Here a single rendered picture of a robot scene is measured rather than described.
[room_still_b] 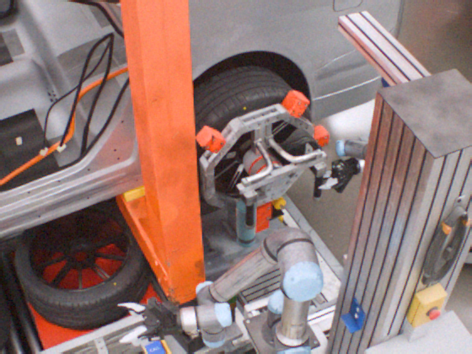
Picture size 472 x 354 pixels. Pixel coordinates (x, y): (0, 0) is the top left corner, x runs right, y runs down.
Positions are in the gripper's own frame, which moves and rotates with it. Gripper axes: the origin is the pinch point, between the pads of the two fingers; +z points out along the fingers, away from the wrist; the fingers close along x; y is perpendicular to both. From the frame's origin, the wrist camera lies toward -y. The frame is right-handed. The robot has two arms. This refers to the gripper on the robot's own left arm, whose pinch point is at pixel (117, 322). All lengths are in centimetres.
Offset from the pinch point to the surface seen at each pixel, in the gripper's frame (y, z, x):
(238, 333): 73, -43, 47
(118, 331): 79, 10, 60
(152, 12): -82, -22, 41
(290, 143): 11, -75, 95
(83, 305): 66, 24, 67
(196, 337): 62, -25, 39
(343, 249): 108, -114, 123
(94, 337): 78, 21, 57
